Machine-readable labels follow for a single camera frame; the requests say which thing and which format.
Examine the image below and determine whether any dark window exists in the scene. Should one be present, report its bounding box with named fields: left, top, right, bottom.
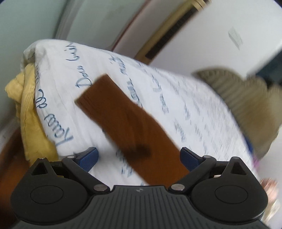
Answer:
left=256, top=52, right=281, bottom=87

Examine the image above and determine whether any wardrobe with red trim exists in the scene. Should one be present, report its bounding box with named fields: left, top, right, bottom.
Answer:
left=53, top=0, right=155, bottom=52

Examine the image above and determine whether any brown knit garment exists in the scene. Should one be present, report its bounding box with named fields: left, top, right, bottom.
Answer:
left=75, top=74, right=189, bottom=187

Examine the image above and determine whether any white script-print bed sheet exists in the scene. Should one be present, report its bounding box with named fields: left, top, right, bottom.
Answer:
left=21, top=40, right=255, bottom=187

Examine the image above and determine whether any white wall switch panel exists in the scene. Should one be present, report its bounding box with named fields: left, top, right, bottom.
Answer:
left=228, top=27, right=243, bottom=50

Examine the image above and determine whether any olive scalloped headboard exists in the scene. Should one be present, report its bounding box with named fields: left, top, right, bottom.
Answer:
left=194, top=68, right=281, bottom=159

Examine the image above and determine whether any yellow quilted blanket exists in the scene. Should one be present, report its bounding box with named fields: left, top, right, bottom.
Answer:
left=5, top=63, right=59, bottom=165

